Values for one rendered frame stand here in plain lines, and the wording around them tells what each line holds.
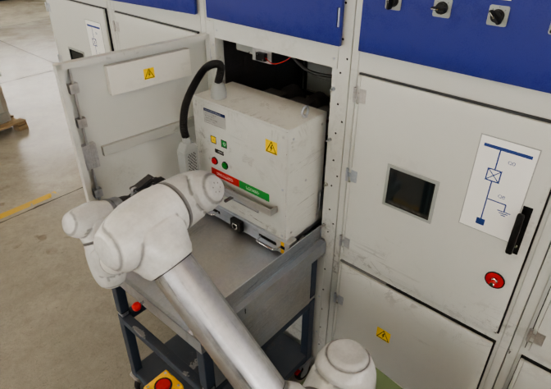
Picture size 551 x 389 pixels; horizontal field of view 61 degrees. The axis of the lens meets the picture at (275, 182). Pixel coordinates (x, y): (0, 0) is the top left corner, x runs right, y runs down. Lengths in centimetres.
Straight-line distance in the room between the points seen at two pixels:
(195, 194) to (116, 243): 21
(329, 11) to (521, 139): 68
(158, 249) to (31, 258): 255
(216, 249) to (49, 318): 141
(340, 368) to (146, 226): 56
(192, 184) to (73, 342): 190
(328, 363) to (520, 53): 89
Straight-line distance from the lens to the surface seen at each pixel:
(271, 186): 172
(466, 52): 136
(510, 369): 185
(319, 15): 158
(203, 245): 193
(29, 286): 332
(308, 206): 184
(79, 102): 182
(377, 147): 157
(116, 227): 101
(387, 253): 176
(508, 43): 133
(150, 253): 101
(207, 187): 108
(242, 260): 184
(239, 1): 181
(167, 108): 200
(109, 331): 286
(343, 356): 121
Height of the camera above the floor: 206
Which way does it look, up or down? 32 degrees down
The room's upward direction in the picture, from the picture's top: straight up
